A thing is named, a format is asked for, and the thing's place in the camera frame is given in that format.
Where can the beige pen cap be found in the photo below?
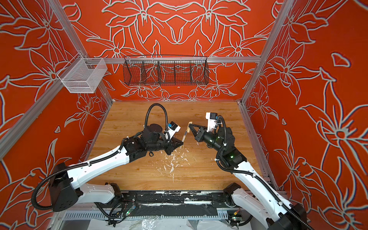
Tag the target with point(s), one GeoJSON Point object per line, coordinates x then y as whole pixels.
{"type": "Point", "coordinates": [188, 128]}

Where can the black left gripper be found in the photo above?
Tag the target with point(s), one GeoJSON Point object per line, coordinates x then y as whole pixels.
{"type": "Point", "coordinates": [173, 143]}

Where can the black wire basket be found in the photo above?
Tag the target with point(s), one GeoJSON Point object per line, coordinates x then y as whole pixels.
{"type": "Point", "coordinates": [165, 71]}

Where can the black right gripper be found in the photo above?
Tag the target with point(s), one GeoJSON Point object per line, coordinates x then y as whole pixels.
{"type": "Point", "coordinates": [200, 135]}

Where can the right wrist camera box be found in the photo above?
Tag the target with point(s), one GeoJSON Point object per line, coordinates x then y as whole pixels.
{"type": "Point", "coordinates": [212, 121]}

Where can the clear mesh bin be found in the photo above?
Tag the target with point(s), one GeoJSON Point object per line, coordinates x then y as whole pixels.
{"type": "Point", "coordinates": [82, 75]}

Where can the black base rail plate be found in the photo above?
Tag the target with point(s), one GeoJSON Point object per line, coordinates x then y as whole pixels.
{"type": "Point", "coordinates": [215, 199]}

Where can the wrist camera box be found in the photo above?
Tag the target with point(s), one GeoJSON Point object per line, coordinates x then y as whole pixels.
{"type": "Point", "coordinates": [172, 129]}
{"type": "Point", "coordinates": [212, 121]}

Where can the beige pen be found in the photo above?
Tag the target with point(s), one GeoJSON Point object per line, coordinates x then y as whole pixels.
{"type": "Point", "coordinates": [184, 136]}

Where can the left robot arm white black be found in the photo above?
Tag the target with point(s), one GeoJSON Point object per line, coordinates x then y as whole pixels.
{"type": "Point", "coordinates": [69, 184]}

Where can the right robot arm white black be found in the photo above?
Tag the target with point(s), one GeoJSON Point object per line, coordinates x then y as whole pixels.
{"type": "Point", "coordinates": [268, 209]}

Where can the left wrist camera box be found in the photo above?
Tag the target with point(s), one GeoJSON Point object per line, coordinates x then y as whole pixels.
{"type": "Point", "coordinates": [172, 129]}

